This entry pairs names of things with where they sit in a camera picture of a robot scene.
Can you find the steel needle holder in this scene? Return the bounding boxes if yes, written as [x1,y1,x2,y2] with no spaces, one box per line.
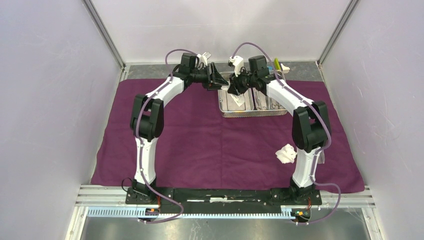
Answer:
[255,92,286,111]

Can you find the maroon cloth wrap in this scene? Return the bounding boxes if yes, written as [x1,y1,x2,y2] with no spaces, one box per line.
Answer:
[90,79,365,194]

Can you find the green suture packet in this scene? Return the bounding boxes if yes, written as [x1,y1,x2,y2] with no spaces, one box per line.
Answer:
[223,85,246,107]

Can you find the white gauze packet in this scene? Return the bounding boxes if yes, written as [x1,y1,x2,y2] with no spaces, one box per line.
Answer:
[275,144,297,164]

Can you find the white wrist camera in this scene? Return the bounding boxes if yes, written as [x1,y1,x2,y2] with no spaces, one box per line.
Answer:
[228,55,244,77]
[196,52,212,69]

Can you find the aluminium frame post right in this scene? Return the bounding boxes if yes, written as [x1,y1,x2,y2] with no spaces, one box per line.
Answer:
[316,0,360,69]

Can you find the aluminium frame rail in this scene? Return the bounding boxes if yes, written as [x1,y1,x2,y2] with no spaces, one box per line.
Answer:
[82,0,126,184]
[65,184,384,240]

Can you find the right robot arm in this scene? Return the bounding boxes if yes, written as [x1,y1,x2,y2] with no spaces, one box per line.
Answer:
[227,55,331,204]

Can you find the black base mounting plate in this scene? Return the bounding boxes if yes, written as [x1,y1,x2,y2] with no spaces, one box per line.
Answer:
[125,187,323,214]

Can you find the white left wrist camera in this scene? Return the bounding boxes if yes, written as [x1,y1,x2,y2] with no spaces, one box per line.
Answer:
[196,52,212,69]

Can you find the aluminium front frame rail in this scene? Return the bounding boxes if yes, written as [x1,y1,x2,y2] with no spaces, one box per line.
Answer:
[65,184,384,240]

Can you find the steel two-compartment tray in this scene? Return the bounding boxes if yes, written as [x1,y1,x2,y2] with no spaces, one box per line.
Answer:
[218,88,287,118]

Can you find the white plastic block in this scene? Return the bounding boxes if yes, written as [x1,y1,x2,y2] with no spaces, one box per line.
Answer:
[279,62,291,74]

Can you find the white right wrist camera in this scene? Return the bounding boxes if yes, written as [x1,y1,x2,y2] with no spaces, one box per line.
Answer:
[228,55,244,77]

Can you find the aluminium frame rail left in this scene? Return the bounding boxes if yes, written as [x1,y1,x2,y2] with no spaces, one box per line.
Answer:
[82,0,126,184]

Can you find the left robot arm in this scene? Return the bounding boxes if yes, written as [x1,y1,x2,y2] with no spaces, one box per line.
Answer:
[130,52,230,204]

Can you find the yellow-green plastic block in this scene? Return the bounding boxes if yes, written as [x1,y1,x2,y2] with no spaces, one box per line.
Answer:
[273,58,282,71]

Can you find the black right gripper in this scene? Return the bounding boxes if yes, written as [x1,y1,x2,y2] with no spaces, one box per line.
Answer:
[227,67,257,96]

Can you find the white gauze pad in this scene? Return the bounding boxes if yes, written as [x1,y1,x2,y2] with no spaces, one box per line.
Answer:
[317,150,325,164]

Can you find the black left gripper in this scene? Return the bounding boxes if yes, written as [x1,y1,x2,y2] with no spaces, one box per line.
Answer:
[190,62,229,92]

